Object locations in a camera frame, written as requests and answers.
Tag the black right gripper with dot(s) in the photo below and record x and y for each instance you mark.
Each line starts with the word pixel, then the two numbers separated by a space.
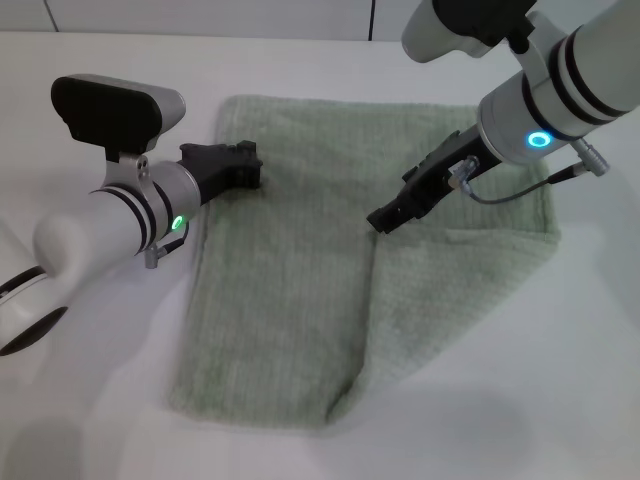
pixel 445 170

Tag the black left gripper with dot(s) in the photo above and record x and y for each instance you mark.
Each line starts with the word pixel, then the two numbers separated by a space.
pixel 212 170

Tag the light green ribbed towel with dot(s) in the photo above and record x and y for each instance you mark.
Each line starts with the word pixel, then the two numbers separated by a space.
pixel 300 280

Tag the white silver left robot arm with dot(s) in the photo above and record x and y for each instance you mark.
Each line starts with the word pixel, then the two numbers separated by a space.
pixel 90 230

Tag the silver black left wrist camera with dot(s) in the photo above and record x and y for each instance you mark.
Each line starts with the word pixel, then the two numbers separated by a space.
pixel 105 110

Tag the dark vertical wall strip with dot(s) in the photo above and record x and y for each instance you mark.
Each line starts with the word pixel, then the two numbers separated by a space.
pixel 371 20

